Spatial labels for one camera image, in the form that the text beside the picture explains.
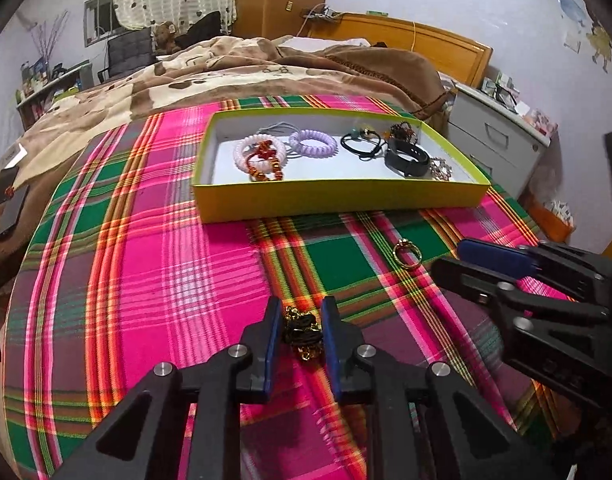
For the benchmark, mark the black smartphone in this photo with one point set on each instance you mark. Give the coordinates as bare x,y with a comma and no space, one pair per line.
13,212

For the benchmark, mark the wooden bed headboard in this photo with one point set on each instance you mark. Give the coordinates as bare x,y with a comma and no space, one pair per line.
436,45

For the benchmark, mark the clutter on drawer cabinet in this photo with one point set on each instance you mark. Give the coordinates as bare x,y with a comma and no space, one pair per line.
511,97

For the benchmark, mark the black bag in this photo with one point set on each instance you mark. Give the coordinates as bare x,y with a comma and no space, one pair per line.
201,27

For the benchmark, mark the brown teddy bear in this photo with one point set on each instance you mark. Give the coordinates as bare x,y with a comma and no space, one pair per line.
165,36

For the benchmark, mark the black wristband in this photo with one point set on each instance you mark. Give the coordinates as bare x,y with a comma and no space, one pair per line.
411,167

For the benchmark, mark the orange box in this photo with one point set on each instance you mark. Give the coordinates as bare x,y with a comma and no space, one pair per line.
551,220

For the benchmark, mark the yellow cardboard box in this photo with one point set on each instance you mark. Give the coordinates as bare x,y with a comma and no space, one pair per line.
336,170

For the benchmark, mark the white card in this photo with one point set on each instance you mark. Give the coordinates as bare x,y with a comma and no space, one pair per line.
13,156

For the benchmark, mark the black chair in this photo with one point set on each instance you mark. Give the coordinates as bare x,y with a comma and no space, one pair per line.
128,52

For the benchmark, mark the white pillow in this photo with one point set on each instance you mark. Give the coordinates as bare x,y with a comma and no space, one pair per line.
306,44

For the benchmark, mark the wall poster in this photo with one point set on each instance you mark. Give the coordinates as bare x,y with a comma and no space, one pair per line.
586,30

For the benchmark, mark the dark flat wallet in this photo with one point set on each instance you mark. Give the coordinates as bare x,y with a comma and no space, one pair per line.
1,187

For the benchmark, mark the brown patterned blanket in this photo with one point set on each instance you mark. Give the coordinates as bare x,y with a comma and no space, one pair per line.
211,70

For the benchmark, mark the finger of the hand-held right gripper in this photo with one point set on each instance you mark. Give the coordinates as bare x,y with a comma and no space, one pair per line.
496,257
466,275

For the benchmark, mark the white drawer cabinet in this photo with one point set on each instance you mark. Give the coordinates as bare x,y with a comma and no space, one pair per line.
496,145

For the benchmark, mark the dried purple branches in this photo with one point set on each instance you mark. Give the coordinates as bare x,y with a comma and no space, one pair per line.
48,40

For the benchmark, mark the pink green plaid cloth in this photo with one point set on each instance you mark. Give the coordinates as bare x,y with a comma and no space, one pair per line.
161,260

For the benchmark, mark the window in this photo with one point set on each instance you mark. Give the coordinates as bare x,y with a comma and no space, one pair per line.
98,20

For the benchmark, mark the white shelf with bottles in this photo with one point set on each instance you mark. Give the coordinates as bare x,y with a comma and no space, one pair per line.
51,92

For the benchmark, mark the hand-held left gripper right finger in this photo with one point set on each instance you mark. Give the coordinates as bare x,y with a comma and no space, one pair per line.
332,345

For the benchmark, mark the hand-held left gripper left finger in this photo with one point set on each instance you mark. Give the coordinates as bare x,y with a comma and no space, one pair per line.
272,332

